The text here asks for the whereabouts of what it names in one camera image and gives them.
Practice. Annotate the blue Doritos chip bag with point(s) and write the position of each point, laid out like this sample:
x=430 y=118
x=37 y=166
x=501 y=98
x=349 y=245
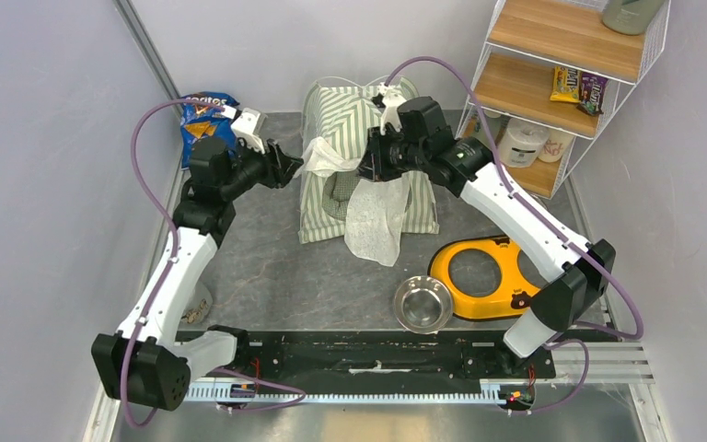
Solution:
x=199 y=122

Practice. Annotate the green checked pet cushion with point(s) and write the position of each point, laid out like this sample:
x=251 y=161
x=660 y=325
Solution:
x=353 y=201

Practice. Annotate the aluminium rail frame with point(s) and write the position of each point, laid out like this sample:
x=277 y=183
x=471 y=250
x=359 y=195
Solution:
x=393 y=385

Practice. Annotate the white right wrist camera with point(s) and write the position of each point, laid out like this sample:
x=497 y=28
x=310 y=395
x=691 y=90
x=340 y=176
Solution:
x=388 y=99

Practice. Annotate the green bottle shelf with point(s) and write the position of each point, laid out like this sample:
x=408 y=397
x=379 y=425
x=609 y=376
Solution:
x=494 y=121
x=630 y=17

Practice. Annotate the thin white tent pole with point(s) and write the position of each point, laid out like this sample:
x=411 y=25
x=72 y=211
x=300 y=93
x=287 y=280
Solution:
x=331 y=100

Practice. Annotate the dark purple candy bag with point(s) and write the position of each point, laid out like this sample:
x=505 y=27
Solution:
x=591 y=93

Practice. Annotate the white toilet paper roll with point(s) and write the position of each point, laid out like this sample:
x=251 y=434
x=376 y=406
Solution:
x=521 y=143

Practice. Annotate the green bottle lower shelf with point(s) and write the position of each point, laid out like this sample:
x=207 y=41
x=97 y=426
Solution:
x=494 y=121

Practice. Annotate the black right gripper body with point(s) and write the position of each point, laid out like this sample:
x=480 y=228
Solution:
x=391 y=155

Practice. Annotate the steel bowl front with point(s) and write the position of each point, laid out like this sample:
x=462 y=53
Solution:
x=423 y=305

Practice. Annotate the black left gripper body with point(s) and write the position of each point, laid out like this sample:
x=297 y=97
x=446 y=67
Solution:
x=267 y=173

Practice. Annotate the green bottle top shelf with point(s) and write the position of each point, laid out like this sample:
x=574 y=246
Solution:
x=630 y=17

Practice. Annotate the yellow pet bowl holder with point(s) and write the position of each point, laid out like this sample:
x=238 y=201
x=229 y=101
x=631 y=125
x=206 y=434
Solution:
x=489 y=278

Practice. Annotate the yellow candy bag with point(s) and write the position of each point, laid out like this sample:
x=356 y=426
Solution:
x=565 y=86

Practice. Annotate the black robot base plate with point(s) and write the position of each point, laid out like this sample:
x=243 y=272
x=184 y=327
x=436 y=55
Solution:
x=463 y=354

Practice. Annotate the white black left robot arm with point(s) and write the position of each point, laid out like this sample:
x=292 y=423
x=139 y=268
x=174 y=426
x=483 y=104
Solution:
x=142 y=363

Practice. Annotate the cream printed cup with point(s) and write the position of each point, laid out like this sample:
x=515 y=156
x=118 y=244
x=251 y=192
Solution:
x=555 y=146

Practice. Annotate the white wire wooden shelf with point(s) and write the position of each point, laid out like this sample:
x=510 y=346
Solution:
x=556 y=64

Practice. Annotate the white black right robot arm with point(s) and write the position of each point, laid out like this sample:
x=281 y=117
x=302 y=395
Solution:
x=576 y=270

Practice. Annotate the green striped pet tent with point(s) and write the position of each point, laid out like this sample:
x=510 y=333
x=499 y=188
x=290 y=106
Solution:
x=342 y=150

